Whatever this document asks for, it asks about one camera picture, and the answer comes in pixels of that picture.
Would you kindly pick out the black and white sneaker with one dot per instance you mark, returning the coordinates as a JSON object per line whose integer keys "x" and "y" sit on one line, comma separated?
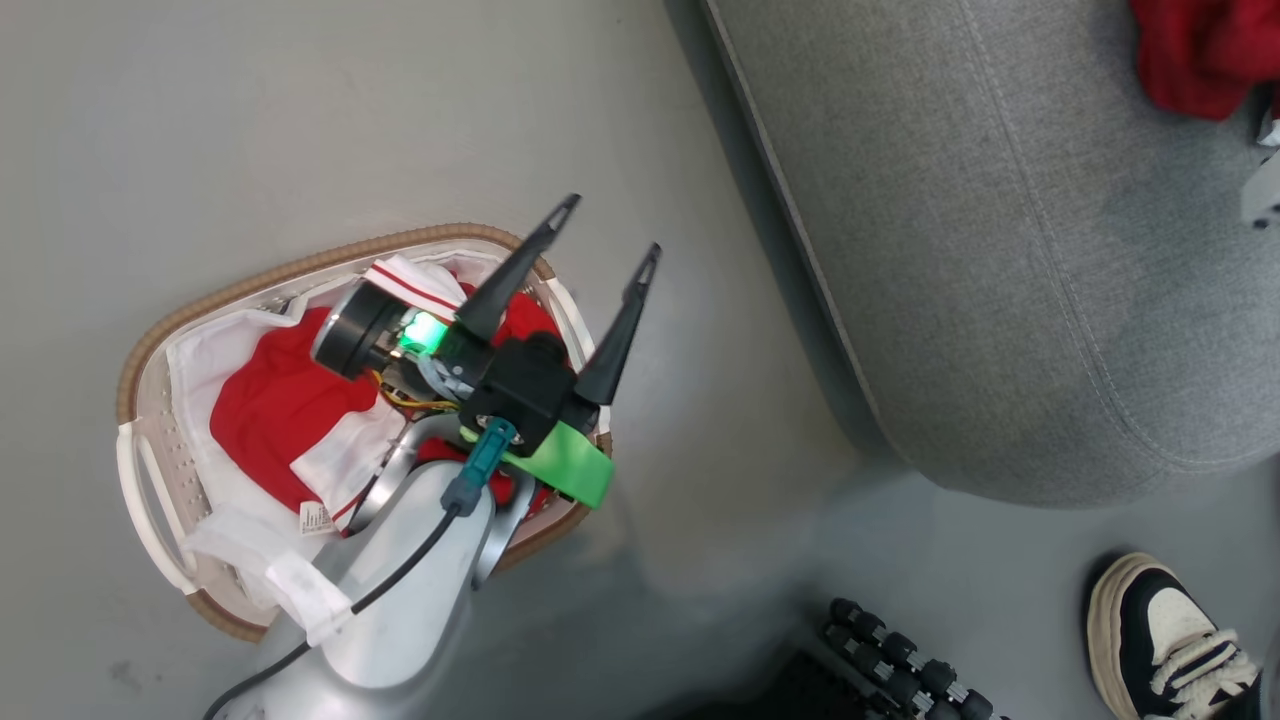
{"x": 1150, "y": 640}

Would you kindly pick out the red and white garment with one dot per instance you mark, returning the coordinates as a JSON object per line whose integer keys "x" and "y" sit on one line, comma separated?
{"x": 270, "y": 400}

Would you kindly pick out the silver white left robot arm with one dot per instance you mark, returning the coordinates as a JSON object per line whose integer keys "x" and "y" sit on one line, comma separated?
{"x": 400, "y": 600}

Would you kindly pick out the black robot base roller wheel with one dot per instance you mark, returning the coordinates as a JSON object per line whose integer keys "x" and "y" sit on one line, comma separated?
{"x": 900, "y": 660}

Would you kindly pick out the white plastic laundry basket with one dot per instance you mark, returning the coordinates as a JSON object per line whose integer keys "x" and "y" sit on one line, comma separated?
{"x": 160, "y": 470}

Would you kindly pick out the grey fabric sofa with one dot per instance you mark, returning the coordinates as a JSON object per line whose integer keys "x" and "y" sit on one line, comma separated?
{"x": 1000, "y": 250}

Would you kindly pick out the red clothing piece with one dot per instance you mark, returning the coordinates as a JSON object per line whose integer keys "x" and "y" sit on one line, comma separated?
{"x": 1195, "y": 50}

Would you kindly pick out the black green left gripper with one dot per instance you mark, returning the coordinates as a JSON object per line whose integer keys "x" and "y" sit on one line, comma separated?
{"x": 525, "y": 390}

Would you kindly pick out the black silver cylindrical wrist module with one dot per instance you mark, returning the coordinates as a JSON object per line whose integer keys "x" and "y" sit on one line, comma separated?
{"x": 355, "y": 330}

